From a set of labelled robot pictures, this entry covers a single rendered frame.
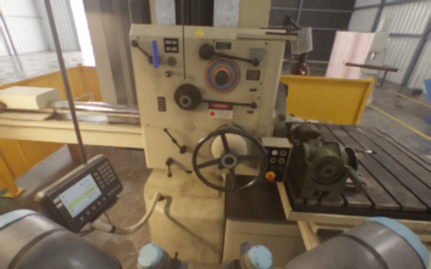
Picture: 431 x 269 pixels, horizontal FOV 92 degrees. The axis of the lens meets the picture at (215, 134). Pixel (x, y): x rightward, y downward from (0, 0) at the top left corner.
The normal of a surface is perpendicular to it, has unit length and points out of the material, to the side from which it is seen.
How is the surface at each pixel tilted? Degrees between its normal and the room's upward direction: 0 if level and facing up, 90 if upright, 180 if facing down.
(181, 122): 90
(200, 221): 90
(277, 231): 90
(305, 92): 90
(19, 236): 5
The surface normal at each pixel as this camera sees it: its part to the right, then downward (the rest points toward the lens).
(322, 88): -0.07, 0.46
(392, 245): 0.15, -0.74
